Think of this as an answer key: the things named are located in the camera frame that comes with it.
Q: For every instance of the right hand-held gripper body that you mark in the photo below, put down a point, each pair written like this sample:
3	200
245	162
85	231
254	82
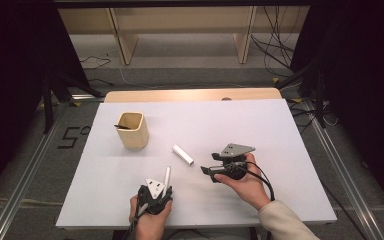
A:
236	149

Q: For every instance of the white marker pen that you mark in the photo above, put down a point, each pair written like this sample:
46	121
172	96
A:
167	176

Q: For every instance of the person's left hand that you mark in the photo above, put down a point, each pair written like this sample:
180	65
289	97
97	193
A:
151	225

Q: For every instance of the light wooden shelf unit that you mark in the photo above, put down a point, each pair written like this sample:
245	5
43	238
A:
180	20

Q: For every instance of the aluminium floor rail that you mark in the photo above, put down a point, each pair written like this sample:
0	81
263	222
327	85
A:
23	186
343	173

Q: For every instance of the white table board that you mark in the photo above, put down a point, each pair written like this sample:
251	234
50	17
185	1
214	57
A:
230	123

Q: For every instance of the person's right hand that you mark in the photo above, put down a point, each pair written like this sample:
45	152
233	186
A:
250	190

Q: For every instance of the black metal stand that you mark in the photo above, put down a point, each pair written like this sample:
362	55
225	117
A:
316	90

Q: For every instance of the black pen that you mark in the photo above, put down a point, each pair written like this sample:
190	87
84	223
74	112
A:
121	126

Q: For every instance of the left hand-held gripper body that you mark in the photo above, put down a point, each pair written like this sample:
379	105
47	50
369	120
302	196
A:
155	188

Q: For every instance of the beige pen holder cup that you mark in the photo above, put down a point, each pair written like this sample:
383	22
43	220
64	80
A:
136	138

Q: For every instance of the black curtain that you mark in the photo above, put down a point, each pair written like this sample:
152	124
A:
10	83
363	83

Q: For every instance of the black tripod stand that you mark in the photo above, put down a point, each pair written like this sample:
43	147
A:
56	90

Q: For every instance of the light wooden table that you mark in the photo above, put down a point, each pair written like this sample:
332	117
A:
180	95

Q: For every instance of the white squeeze tube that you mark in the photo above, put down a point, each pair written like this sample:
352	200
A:
182	155

